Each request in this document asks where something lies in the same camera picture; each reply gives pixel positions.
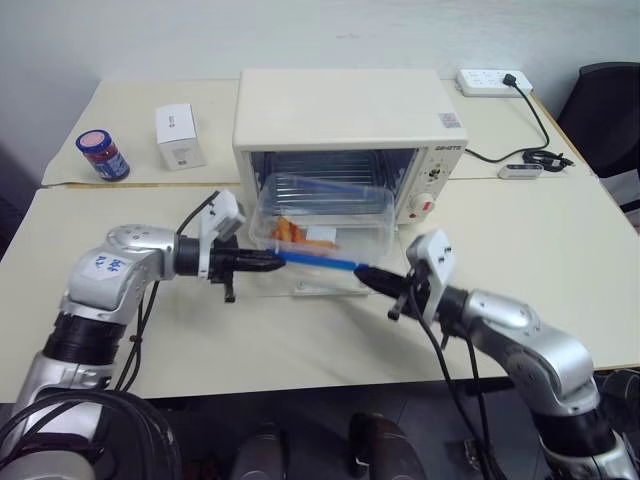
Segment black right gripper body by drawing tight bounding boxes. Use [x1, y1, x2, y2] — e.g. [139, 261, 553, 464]
[387, 263, 434, 321]

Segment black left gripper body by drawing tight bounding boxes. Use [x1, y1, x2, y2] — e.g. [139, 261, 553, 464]
[208, 247, 242, 305]

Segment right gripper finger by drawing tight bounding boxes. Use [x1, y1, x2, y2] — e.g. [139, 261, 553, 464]
[355, 271, 401, 301]
[354, 267, 402, 290]

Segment clear blue-rimmed food container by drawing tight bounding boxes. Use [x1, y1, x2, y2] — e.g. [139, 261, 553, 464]
[248, 171, 397, 274]

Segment glass toaster oven door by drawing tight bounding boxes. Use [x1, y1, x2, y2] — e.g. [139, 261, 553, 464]
[249, 219, 397, 299]

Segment metal oven rack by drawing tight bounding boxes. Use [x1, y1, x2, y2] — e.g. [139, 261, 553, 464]
[263, 148, 384, 176]

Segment cream toaster oven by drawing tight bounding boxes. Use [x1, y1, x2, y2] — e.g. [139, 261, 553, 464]
[232, 68, 469, 230]

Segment orange carrot sticks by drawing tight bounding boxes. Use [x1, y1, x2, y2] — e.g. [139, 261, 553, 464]
[269, 216, 342, 251]

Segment white cardboard box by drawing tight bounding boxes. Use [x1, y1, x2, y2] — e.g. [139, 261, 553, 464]
[153, 102, 208, 171]

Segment blue-labelled jar with pink lid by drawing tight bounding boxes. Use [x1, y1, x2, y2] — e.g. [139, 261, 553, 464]
[75, 129, 132, 183]

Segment small white adapter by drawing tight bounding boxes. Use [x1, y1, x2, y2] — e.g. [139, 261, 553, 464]
[497, 162, 544, 181]

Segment grey rounded shape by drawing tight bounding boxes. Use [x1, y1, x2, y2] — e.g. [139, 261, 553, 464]
[232, 423, 292, 480]

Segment white power strip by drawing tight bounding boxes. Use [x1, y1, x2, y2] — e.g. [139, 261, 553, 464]
[454, 68, 534, 98]

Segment black chair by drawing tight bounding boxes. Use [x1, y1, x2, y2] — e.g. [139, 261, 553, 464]
[555, 61, 640, 212]

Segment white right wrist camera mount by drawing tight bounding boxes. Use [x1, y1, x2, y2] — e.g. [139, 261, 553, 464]
[405, 228, 458, 322]

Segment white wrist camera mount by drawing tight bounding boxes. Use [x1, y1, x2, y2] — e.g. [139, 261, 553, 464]
[198, 189, 248, 281]
[405, 228, 458, 322]

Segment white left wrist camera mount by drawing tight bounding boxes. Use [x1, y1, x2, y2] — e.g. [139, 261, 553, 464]
[198, 189, 248, 281]

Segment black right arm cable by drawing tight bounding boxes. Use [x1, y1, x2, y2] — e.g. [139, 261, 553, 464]
[408, 279, 507, 480]

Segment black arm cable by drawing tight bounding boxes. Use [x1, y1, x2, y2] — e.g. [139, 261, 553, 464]
[114, 189, 224, 396]
[408, 279, 507, 480]

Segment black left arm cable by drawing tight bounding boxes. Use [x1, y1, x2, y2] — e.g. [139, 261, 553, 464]
[114, 189, 224, 396]

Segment black coiled cable bundle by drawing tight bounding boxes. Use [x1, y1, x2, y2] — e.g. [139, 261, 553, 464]
[521, 149, 577, 174]

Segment black oven power cable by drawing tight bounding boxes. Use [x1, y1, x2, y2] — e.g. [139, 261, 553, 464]
[464, 73, 552, 164]

